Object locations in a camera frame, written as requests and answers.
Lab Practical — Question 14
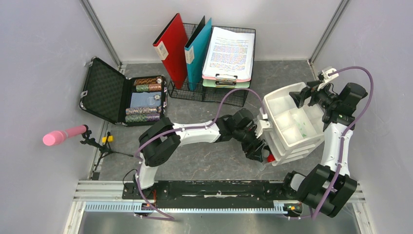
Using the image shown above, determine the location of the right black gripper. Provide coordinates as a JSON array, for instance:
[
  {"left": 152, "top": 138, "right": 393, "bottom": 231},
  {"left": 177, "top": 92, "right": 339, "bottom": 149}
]
[{"left": 289, "top": 79, "right": 338, "bottom": 111}]

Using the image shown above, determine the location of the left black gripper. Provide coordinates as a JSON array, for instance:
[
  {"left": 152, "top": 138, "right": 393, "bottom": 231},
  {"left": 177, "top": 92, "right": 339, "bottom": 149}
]
[{"left": 233, "top": 125, "right": 265, "bottom": 163}]

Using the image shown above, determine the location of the white plastic drawer organizer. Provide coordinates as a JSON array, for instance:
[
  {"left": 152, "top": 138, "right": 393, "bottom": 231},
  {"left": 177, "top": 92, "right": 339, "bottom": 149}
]
[{"left": 262, "top": 82, "right": 324, "bottom": 166}]

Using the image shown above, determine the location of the light green clipboard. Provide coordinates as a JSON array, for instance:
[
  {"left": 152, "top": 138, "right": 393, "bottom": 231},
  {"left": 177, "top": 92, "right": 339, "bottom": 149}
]
[{"left": 202, "top": 79, "right": 250, "bottom": 88}]

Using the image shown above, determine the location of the pink clear clipboard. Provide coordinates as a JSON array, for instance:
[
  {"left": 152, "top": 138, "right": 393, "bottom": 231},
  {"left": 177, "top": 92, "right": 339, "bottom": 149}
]
[{"left": 202, "top": 74, "right": 251, "bottom": 82}]

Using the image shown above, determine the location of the white printed paper sheet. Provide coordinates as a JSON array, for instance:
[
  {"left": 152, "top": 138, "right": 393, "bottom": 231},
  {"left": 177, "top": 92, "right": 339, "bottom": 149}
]
[{"left": 202, "top": 27, "right": 255, "bottom": 76}]

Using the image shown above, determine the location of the teal blue clipboard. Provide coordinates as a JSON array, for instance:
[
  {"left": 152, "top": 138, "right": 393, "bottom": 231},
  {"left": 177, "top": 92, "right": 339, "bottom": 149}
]
[{"left": 184, "top": 16, "right": 212, "bottom": 91}]

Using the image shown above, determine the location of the red clipboard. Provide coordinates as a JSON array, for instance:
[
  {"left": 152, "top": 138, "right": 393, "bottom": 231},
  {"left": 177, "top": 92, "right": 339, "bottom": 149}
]
[{"left": 153, "top": 13, "right": 188, "bottom": 89}]

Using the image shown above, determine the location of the red black stamp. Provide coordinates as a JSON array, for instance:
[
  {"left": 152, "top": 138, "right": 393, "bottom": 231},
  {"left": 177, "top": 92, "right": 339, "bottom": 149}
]
[{"left": 266, "top": 154, "right": 276, "bottom": 163}]

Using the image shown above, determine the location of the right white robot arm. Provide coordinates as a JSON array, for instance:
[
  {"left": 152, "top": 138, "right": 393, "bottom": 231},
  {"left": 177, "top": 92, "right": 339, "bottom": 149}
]
[{"left": 281, "top": 81, "right": 368, "bottom": 217}]

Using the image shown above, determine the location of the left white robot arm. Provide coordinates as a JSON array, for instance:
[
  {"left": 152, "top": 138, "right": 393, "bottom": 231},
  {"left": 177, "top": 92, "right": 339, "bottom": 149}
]
[{"left": 134, "top": 108, "right": 271, "bottom": 199}]

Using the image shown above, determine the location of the red chip stack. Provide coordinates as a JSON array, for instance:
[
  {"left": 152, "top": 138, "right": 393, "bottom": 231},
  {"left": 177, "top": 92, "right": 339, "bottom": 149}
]
[{"left": 148, "top": 84, "right": 162, "bottom": 92}]

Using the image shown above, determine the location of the blue playing card deck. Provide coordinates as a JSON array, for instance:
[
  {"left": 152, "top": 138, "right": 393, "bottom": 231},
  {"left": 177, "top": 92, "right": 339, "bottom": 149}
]
[{"left": 130, "top": 92, "right": 162, "bottom": 108}]

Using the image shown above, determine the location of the green chip stack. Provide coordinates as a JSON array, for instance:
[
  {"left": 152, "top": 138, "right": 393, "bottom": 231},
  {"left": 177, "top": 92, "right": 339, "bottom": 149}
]
[{"left": 135, "top": 85, "right": 150, "bottom": 93}]

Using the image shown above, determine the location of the orange black chip stack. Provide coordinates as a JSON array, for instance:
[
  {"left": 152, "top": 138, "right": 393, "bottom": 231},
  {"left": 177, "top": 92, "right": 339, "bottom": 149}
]
[{"left": 133, "top": 76, "right": 163, "bottom": 86}]

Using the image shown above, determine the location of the black poker chip case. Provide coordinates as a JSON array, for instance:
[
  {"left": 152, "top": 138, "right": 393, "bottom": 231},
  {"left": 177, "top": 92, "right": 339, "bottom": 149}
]
[{"left": 79, "top": 57, "right": 167, "bottom": 127}]

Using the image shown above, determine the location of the yellow black connector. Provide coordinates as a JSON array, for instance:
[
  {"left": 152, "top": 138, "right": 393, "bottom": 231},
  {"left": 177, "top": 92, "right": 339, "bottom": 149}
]
[{"left": 101, "top": 135, "right": 113, "bottom": 144}]

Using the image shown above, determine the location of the black microphone tripod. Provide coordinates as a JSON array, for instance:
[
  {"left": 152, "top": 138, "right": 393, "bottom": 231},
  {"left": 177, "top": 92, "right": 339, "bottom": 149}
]
[{"left": 80, "top": 130, "right": 133, "bottom": 173}]

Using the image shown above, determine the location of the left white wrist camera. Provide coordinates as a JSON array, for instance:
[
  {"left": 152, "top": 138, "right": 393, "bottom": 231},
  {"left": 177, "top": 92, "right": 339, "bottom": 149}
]
[{"left": 255, "top": 119, "right": 272, "bottom": 138}]

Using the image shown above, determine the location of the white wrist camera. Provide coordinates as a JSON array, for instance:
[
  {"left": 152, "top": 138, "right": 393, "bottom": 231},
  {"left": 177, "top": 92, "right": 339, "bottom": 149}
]
[
  {"left": 317, "top": 67, "right": 339, "bottom": 91},
  {"left": 255, "top": 119, "right": 272, "bottom": 138}
]

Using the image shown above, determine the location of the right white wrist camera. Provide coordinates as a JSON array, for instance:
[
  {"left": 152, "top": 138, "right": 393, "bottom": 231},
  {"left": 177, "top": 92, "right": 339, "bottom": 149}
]
[{"left": 317, "top": 67, "right": 339, "bottom": 91}]

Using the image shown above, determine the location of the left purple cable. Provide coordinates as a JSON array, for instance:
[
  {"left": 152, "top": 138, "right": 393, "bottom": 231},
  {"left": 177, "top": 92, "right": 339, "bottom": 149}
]
[{"left": 134, "top": 88, "right": 267, "bottom": 221}]

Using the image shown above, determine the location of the purple cable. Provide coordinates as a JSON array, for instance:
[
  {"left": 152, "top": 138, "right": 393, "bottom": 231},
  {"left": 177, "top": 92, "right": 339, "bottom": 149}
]
[
  {"left": 287, "top": 66, "right": 374, "bottom": 221},
  {"left": 134, "top": 88, "right": 267, "bottom": 221}
]

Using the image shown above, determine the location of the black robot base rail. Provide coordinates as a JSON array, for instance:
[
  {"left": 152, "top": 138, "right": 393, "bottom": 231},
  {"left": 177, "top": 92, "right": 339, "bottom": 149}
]
[{"left": 122, "top": 180, "right": 303, "bottom": 214}]

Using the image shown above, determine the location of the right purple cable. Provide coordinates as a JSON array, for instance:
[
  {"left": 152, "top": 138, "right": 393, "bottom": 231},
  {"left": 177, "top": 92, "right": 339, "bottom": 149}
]
[{"left": 287, "top": 66, "right": 374, "bottom": 221}]

